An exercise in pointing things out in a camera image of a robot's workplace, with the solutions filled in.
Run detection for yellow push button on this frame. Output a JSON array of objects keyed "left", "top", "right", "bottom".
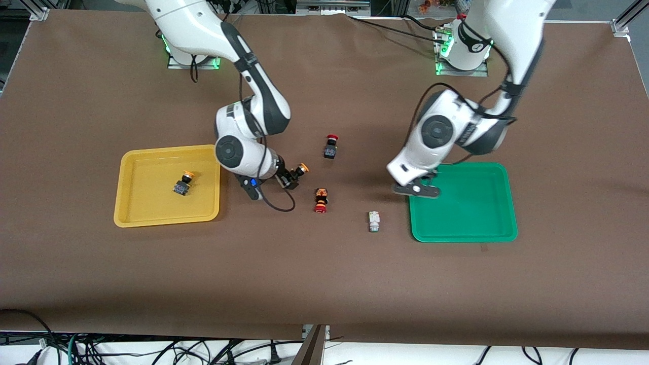
[
  {"left": 286, "top": 162, "right": 310, "bottom": 190},
  {"left": 173, "top": 171, "right": 195, "bottom": 196}
]

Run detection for green plastic tray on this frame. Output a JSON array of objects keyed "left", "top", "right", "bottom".
[{"left": 408, "top": 162, "right": 518, "bottom": 243}]

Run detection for brown table cover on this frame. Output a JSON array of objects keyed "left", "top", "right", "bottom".
[{"left": 0, "top": 9, "right": 649, "bottom": 350}]

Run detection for yellow plastic tray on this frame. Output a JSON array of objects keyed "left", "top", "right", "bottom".
[{"left": 114, "top": 144, "right": 222, "bottom": 228}]

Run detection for grey network device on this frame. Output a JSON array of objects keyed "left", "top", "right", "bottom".
[{"left": 296, "top": 0, "right": 372, "bottom": 16}]

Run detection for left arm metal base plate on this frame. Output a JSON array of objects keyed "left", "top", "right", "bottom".
[{"left": 434, "top": 30, "right": 489, "bottom": 78}]

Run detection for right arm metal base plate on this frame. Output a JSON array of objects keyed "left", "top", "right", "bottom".
[{"left": 167, "top": 48, "right": 222, "bottom": 70}]

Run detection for black cables behind left base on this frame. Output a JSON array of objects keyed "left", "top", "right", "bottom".
[{"left": 347, "top": 14, "right": 449, "bottom": 44}]

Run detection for aluminium frame post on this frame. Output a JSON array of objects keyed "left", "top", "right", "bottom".
[{"left": 292, "top": 324, "right": 331, "bottom": 365}]

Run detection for black floor cable bundle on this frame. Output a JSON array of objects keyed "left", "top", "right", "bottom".
[{"left": 86, "top": 339, "right": 284, "bottom": 365}]

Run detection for teal floor cable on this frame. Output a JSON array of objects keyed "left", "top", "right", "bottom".
[{"left": 66, "top": 332, "right": 83, "bottom": 365}]

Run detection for black floor cable loop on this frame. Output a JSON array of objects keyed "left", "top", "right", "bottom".
[{"left": 0, "top": 308, "right": 54, "bottom": 365}]

